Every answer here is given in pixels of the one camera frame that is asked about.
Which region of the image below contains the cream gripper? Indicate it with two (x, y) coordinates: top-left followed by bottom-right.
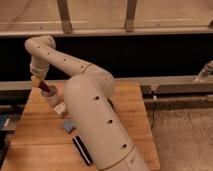
(30, 65), (49, 88)

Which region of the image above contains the dark red pepper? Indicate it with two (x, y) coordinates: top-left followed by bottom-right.
(39, 81), (50, 93)

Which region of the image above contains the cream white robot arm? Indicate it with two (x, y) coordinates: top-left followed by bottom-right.
(25, 36), (150, 171)

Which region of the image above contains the white ceramic cup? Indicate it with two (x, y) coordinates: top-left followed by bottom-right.
(41, 85), (60, 107)

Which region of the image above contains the white toothpaste box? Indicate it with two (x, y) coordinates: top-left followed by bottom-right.
(54, 102), (67, 118)

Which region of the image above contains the blue sponge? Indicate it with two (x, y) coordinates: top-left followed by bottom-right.
(63, 120), (75, 134)

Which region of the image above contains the black white striped box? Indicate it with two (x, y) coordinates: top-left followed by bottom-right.
(72, 136), (93, 166)

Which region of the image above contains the white fixture at right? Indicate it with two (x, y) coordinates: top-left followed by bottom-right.
(195, 60), (213, 82)

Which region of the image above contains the left metal window post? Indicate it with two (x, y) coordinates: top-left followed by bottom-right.
(57, 0), (72, 34)

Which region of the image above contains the metal window post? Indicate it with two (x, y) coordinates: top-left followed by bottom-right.
(57, 0), (72, 34)
(124, 0), (137, 32)

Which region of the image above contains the right metal window post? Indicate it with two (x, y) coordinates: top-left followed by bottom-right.
(124, 0), (137, 32)

